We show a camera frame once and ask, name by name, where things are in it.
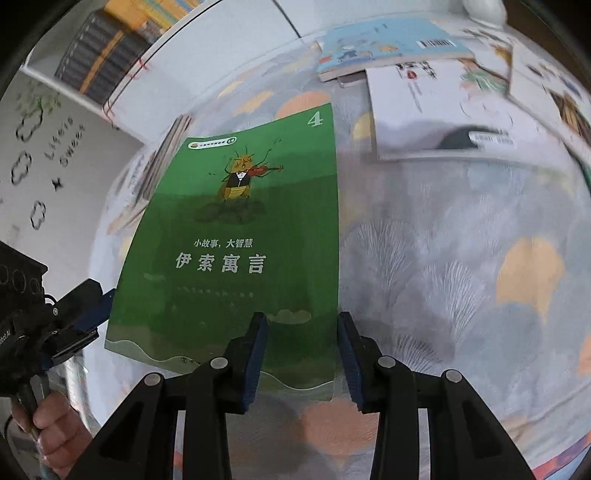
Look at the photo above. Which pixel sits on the white book dark blotch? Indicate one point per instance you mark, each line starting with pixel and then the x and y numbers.
pixel 415 124

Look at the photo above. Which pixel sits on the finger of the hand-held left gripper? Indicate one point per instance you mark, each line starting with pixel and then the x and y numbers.
pixel 74 344
pixel 94 307

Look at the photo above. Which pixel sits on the fan patterned table mat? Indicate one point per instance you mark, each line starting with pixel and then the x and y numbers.
pixel 438 277

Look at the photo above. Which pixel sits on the white ceramic vase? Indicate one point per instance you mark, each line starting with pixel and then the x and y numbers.
pixel 482 10

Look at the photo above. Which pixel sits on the green tree wall decal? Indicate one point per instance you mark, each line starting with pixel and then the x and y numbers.
pixel 39 104

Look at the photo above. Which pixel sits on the row of yellow colourful books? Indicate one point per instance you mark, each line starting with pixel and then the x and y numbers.
pixel 152 14

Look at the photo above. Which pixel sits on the black bird wall decal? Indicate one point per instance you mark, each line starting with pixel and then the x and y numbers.
pixel 57 184

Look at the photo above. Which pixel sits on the white book brown picture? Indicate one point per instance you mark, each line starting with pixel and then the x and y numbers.
pixel 561 101

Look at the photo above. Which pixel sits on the green insect cover book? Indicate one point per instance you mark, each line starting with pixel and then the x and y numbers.
pixel 231 221

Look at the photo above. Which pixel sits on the row of dark grey books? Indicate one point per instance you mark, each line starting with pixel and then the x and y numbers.
pixel 101 60

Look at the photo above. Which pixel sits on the light blue illustrated book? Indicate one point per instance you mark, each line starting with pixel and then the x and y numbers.
pixel 388 46

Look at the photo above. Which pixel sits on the person's left hand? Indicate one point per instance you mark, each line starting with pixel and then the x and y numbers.
pixel 60 424

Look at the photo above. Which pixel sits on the red bookmark ribbon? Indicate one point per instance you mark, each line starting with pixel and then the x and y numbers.
pixel 143 64
pixel 109 112

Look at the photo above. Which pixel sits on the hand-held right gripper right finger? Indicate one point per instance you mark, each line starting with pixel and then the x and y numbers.
pixel 350 364

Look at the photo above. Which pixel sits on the pale cover book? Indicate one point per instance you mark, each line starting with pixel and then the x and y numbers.
pixel 147 175

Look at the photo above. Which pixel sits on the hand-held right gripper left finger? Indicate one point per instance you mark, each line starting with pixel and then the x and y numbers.
pixel 256 364

